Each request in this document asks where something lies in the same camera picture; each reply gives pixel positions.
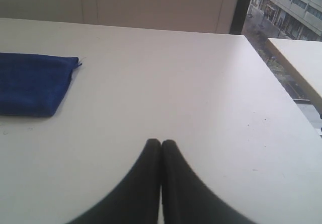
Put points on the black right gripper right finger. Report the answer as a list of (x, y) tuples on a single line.
[(185, 198)]

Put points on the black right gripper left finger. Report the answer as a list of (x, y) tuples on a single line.
[(136, 198)]

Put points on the blue microfibre towel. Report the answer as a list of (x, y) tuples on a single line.
[(34, 85)]

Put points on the white side table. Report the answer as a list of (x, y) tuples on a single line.
[(302, 60)]

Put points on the black window frame post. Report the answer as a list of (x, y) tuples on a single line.
[(239, 16)]

